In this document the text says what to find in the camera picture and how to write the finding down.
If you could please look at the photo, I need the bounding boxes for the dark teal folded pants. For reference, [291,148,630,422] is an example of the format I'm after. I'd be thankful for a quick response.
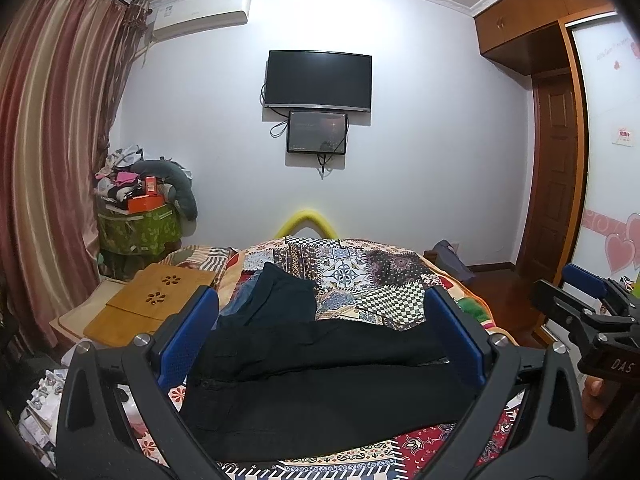
[228,263,317,327]

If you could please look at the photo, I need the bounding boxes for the blue jeans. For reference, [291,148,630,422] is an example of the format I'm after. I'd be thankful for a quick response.
[220,271,262,316]

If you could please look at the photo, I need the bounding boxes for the brown wooden door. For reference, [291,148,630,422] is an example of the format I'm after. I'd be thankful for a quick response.
[516,73,577,282]

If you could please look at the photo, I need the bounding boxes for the white air conditioner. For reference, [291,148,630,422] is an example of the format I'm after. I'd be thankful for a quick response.
[152,0,250,41]

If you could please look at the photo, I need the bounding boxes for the grey bag on floor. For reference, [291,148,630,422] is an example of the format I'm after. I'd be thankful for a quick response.
[433,240,475,285]

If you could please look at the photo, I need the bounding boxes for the right hand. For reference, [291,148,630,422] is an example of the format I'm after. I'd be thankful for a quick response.
[582,376,605,424]

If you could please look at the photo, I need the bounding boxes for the white wardrobe sliding door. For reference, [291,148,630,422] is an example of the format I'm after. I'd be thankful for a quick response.
[568,12,639,281]

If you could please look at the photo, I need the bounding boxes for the small black wall monitor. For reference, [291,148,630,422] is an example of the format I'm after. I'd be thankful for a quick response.
[286,110,348,155]

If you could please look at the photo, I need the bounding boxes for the striped pillow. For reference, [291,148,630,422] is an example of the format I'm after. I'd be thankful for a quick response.
[160,245,234,275]

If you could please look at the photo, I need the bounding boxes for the yellow bed headboard rail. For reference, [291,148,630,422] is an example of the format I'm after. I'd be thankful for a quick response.
[274,209,338,240]

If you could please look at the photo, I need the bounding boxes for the orange box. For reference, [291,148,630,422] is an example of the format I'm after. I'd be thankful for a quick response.
[127,195,165,214]

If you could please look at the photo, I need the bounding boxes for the striped pink curtain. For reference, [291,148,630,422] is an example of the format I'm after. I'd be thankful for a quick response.
[1,0,149,350]

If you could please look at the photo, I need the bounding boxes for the patchwork patterned bedspread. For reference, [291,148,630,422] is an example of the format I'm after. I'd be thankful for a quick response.
[134,236,526,480]

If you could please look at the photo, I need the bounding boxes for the bamboo lap desk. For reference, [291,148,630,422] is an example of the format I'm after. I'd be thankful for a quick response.
[84,263,215,348]

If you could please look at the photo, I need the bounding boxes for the green fabric storage box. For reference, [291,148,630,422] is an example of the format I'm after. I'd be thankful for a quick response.
[98,205,182,256]

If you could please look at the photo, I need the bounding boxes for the black pants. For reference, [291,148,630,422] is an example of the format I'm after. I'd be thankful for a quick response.
[180,320,475,462]

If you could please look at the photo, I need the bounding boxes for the black wall television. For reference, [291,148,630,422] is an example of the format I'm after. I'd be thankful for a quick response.
[262,50,372,113]

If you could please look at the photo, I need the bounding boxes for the wooden overhead cabinet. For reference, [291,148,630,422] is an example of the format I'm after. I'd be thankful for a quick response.
[475,0,613,76]

